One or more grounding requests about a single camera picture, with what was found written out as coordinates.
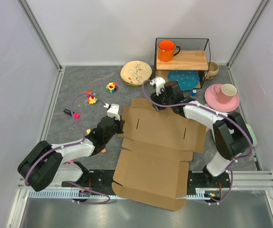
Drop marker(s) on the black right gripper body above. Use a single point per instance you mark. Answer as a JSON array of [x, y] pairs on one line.
[[161, 98]]

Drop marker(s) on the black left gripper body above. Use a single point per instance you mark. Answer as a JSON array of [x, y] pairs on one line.
[[117, 128]]

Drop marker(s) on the brown cardboard box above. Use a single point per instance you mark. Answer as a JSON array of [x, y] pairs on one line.
[[157, 148]]

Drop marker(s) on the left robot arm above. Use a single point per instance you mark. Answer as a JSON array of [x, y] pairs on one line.
[[48, 163]]

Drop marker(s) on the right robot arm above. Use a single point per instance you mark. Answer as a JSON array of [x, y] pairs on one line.
[[231, 135]]

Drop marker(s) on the blue dotted plate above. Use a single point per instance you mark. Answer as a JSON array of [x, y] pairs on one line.
[[187, 79]]

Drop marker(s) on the blue small bottle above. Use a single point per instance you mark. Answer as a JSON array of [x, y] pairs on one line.
[[193, 93]]

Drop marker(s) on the pink black highlighter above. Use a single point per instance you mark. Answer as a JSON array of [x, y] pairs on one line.
[[71, 113]]

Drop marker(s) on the pink saucer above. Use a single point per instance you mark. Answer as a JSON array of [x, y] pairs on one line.
[[210, 98]]

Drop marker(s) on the rainbow flower plush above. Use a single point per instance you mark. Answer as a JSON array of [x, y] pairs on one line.
[[112, 87]]

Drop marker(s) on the cream bird plate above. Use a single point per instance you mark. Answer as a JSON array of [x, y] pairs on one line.
[[134, 73]]

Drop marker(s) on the orange mug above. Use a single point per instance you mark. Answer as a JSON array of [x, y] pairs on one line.
[[167, 49]]

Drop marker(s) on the beige ceramic cup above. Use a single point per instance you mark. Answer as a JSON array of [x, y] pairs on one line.
[[213, 70]]

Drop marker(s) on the pink cup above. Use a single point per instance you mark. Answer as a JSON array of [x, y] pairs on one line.
[[225, 93]]

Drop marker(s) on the mint green square plate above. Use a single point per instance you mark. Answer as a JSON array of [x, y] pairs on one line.
[[252, 134]]

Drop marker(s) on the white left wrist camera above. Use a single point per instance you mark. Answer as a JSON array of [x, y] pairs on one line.
[[113, 111]]

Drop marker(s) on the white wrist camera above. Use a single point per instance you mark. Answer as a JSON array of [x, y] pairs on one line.
[[158, 84], [113, 111]]

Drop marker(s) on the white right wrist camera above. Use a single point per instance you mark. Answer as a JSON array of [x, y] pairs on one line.
[[158, 84]]

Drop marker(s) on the yellow flower keychain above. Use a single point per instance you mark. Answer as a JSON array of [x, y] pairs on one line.
[[91, 99]]

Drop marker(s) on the black wire wooden shelf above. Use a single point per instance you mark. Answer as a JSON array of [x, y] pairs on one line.
[[193, 54]]

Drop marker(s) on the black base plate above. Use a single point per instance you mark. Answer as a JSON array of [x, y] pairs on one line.
[[102, 179]]

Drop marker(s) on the grey cable duct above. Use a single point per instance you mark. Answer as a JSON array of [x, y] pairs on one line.
[[76, 194]]

